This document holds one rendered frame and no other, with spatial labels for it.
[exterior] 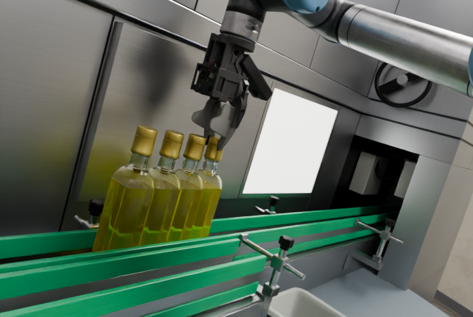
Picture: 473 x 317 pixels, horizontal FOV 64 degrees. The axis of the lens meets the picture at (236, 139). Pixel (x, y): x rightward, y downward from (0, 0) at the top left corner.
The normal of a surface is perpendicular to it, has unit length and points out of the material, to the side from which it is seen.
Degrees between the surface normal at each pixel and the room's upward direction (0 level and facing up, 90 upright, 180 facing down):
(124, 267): 90
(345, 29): 110
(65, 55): 90
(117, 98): 90
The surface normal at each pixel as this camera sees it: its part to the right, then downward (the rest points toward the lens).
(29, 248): 0.72, 0.29
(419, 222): -0.64, -0.11
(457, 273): -0.85, -0.20
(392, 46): -0.82, 0.17
